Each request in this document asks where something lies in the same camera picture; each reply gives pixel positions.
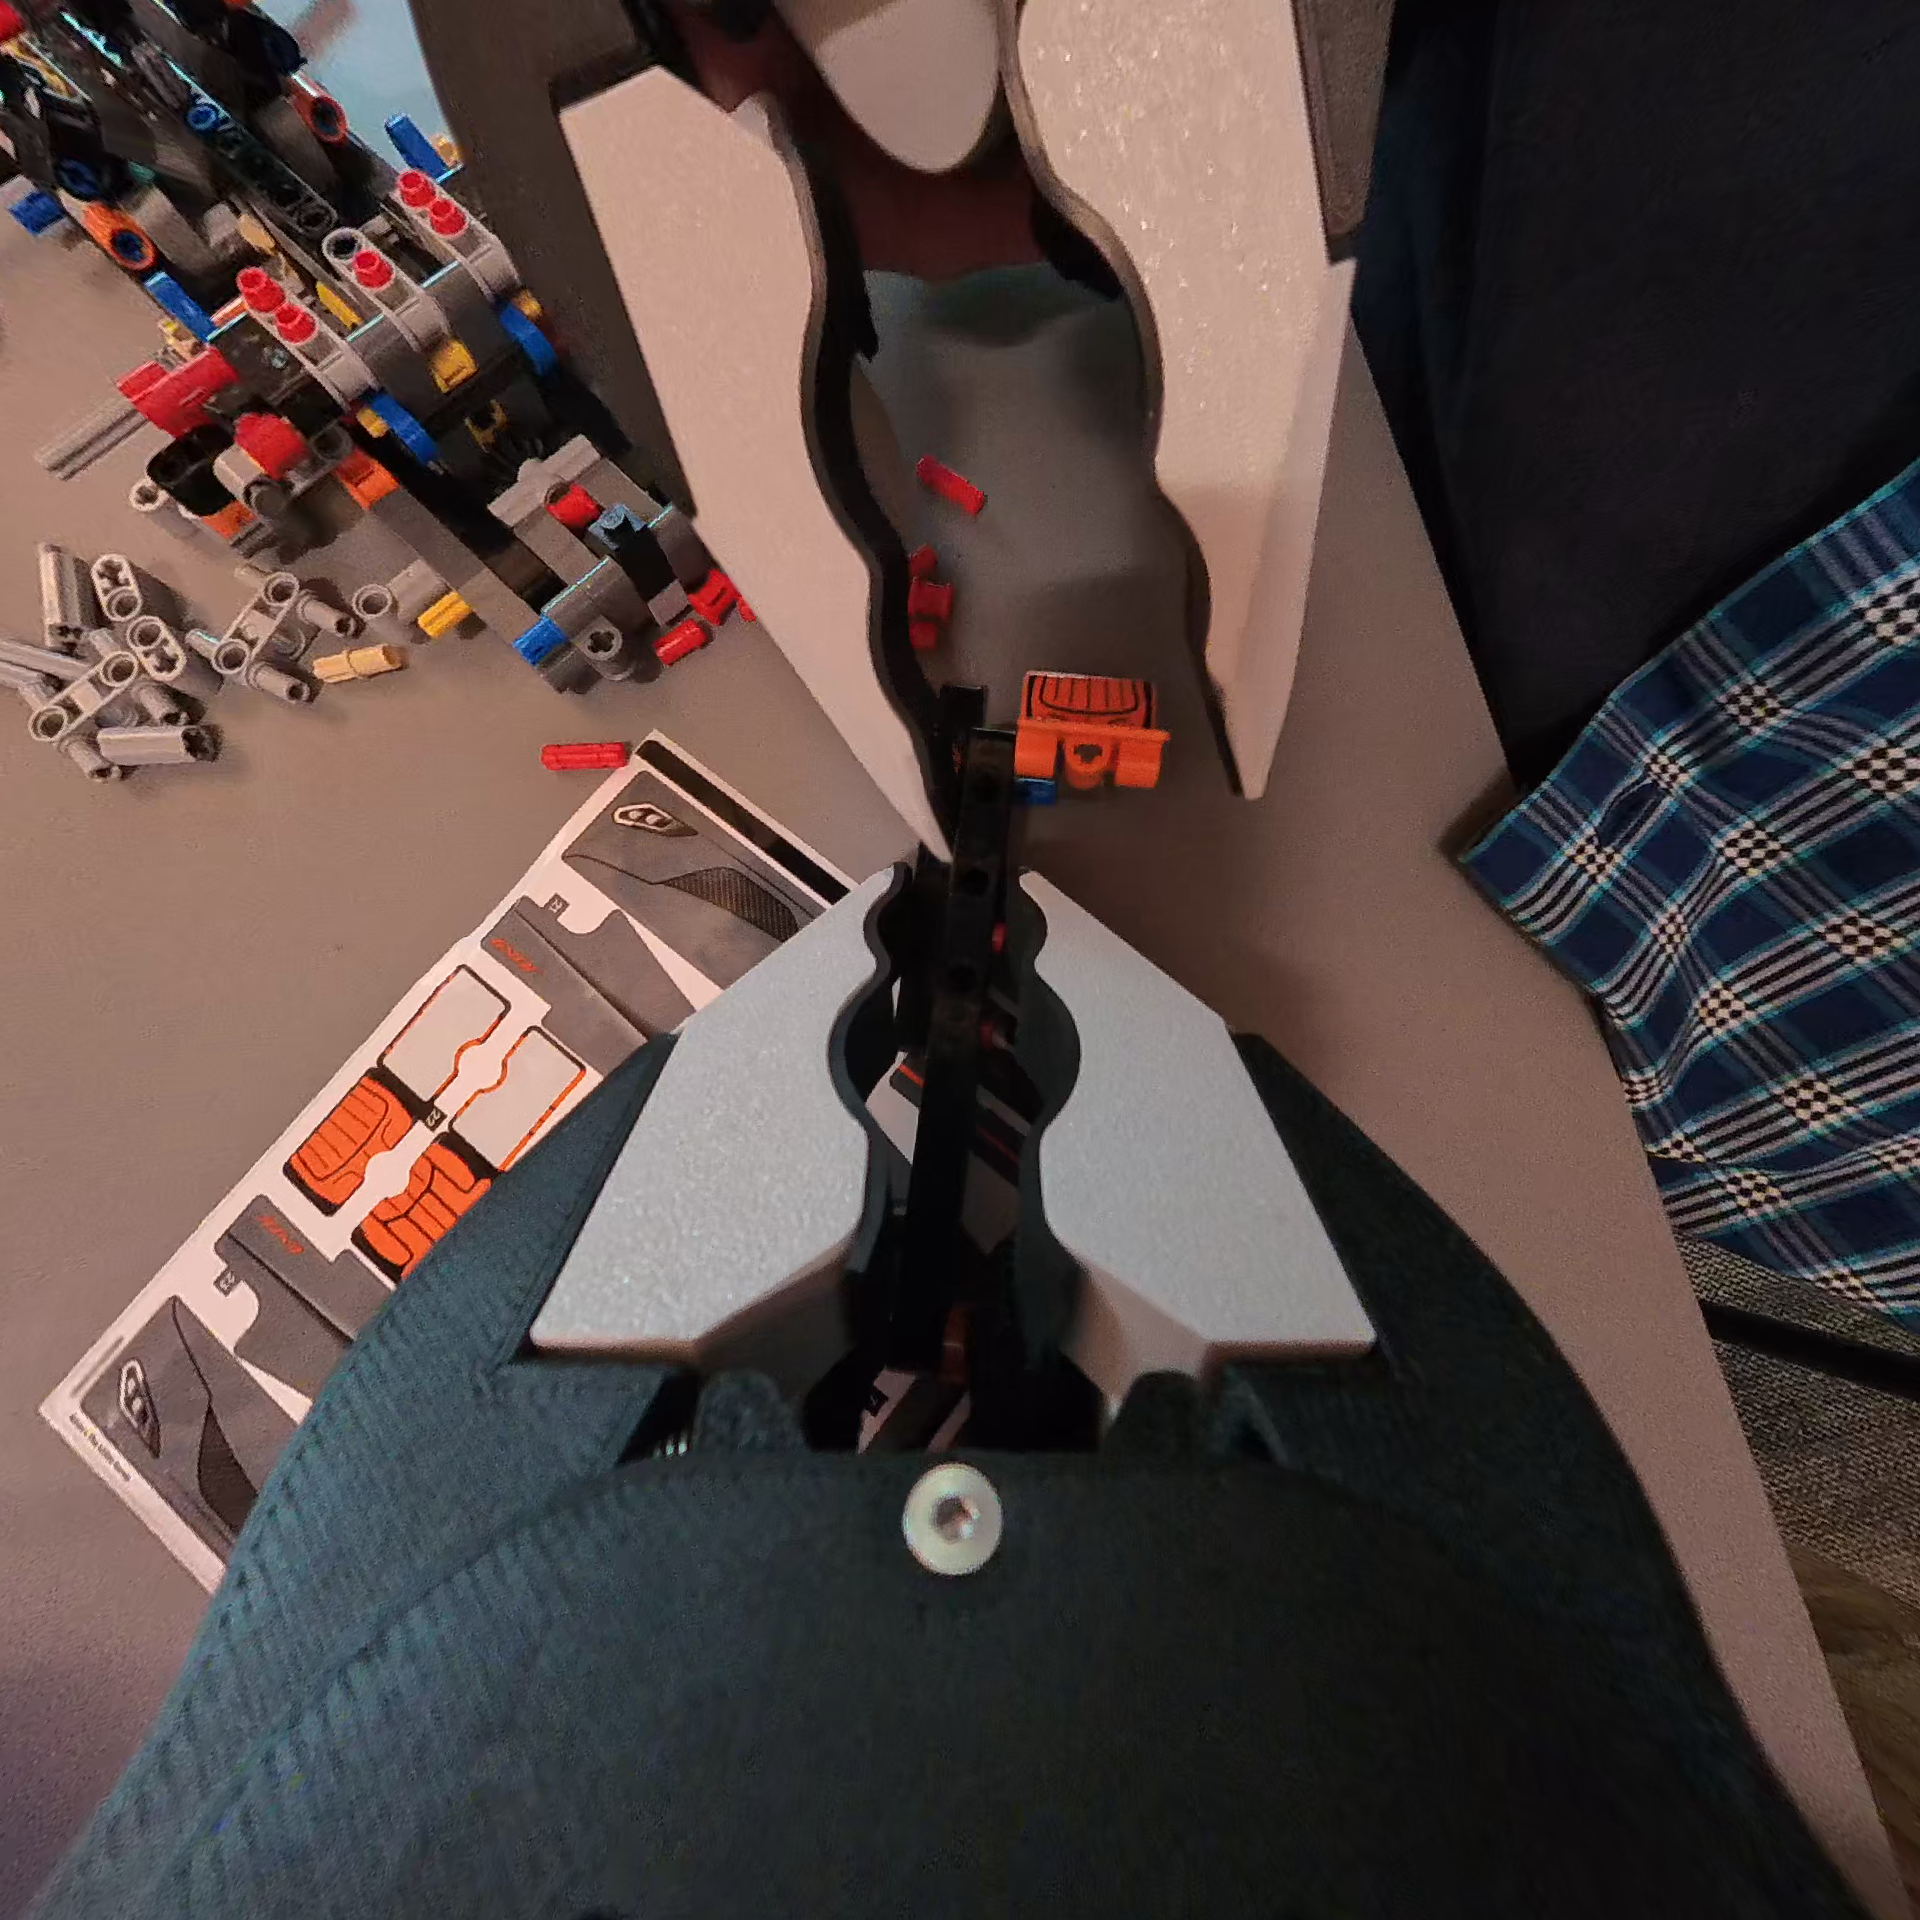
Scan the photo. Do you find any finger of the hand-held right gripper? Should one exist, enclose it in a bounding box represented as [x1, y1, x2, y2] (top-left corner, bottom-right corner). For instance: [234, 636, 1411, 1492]
[557, 79, 961, 861]
[995, 0, 1363, 802]

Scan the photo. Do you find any person's right hand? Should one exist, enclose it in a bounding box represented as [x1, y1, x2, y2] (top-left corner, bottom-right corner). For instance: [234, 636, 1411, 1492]
[810, 109, 1056, 289]

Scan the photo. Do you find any pile of light grey lego pieces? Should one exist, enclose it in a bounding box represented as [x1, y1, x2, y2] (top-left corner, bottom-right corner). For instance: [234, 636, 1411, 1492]
[0, 540, 369, 783]

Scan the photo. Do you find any black lego beam assembly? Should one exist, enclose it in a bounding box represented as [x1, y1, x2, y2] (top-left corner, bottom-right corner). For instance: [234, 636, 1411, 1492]
[845, 671, 1176, 1455]

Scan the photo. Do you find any lego car chassis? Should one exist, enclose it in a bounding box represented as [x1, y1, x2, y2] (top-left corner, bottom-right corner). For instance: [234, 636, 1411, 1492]
[0, 0, 751, 701]

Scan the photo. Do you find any lego sticker sheet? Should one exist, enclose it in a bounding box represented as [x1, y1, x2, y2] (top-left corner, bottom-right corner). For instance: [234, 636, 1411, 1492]
[35, 733, 1038, 1593]

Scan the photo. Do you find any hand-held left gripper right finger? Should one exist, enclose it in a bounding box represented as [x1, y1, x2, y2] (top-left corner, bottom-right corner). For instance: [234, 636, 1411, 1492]
[1002, 867, 1379, 1446]

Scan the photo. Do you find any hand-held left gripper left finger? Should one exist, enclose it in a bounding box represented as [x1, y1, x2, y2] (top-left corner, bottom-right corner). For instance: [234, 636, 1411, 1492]
[527, 858, 920, 1446]

